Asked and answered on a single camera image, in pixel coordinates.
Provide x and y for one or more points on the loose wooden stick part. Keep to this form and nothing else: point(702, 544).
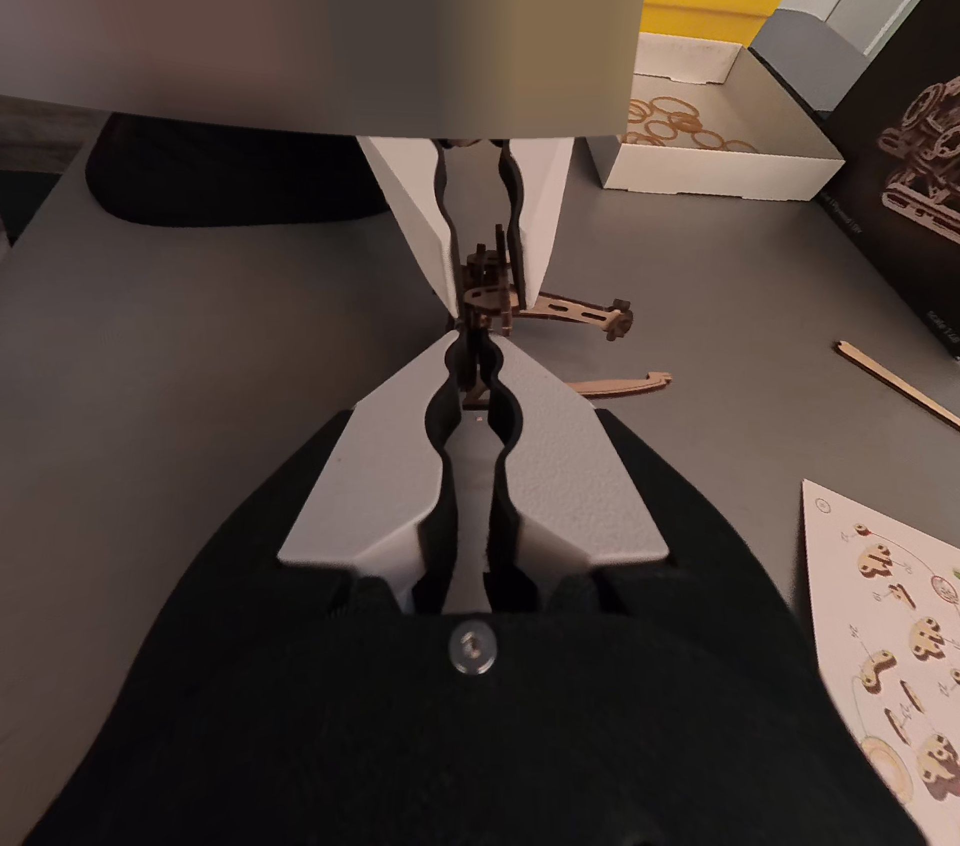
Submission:
point(900, 385)

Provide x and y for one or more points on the white cardboard box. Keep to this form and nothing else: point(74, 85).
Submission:
point(712, 175)

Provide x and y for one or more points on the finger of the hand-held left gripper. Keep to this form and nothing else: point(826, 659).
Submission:
point(409, 186)
point(544, 186)

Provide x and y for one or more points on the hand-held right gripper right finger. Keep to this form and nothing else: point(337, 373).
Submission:
point(585, 486)

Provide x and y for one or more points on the black cardboard box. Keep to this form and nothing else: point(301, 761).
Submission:
point(900, 186)

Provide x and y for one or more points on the pale grey container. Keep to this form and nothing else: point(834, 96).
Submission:
point(810, 59)

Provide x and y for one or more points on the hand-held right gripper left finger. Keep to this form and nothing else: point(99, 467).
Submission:
point(360, 486)

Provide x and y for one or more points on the wooden crossbow model assembly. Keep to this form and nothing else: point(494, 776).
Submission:
point(487, 295)

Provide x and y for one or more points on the pile of rubber bands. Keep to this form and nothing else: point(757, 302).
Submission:
point(675, 123)

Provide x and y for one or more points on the illustrated instruction booklet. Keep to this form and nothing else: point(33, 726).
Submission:
point(885, 636)

